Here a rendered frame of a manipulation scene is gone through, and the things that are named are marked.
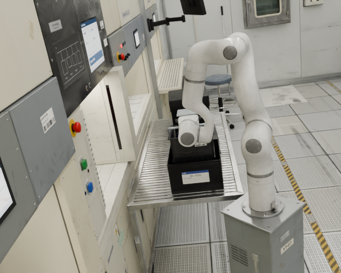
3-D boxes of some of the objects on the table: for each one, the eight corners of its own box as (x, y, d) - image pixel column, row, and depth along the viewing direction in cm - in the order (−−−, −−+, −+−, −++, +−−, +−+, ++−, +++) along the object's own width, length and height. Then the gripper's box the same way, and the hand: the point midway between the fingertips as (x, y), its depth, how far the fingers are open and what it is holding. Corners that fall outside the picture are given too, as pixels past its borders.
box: (212, 128, 283) (208, 95, 274) (173, 134, 284) (168, 101, 275) (208, 116, 310) (204, 85, 300) (172, 121, 311) (168, 90, 302)
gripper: (204, 117, 185) (203, 105, 202) (169, 121, 187) (172, 109, 204) (206, 131, 188) (205, 118, 205) (172, 136, 190) (174, 123, 207)
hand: (188, 115), depth 202 cm, fingers closed on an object, 4 cm apart
